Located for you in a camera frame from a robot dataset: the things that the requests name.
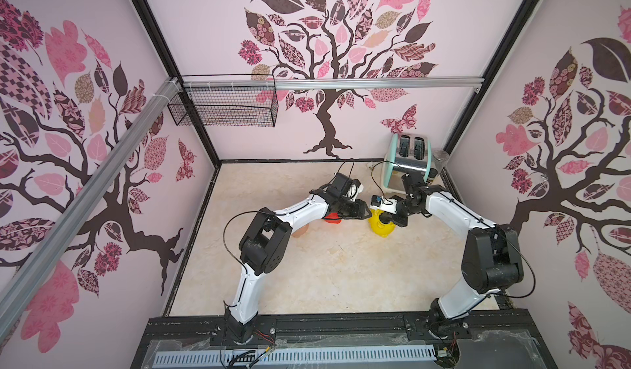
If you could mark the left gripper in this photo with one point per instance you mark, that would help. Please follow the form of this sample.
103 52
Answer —
360 211

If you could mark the red piggy bank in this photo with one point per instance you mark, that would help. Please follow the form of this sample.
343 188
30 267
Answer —
333 218

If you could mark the yellow piggy bank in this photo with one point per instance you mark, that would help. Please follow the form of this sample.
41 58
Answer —
381 223

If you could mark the peach piggy bank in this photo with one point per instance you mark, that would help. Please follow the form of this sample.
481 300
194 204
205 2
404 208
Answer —
300 232

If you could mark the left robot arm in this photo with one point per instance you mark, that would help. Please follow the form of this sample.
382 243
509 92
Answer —
265 241

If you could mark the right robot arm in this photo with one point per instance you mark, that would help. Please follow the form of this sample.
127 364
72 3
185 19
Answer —
491 260

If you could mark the mint chrome toaster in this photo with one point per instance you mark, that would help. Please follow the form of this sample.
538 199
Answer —
406 153

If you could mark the glass jar behind toaster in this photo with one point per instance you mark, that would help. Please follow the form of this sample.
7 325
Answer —
440 159

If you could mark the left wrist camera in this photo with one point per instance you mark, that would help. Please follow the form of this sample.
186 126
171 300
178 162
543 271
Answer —
342 184

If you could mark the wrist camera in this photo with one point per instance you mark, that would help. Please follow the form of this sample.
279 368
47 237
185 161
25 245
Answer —
342 184
380 203

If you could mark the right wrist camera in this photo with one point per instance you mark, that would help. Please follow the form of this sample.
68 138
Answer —
380 203

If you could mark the black wire basket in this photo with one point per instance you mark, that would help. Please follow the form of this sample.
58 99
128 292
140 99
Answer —
230 100

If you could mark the back aluminium rail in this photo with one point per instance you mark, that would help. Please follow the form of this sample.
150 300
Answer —
335 84

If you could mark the aluminium rail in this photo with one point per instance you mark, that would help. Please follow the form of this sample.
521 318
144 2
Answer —
335 84
24 285

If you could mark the black base frame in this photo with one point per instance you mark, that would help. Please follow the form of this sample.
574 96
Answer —
485 339

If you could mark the white slotted cable duct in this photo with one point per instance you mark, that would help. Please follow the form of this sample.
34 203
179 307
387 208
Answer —
290 357

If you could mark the left aluminium rail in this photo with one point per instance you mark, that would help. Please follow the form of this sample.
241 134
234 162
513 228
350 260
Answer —
24 285

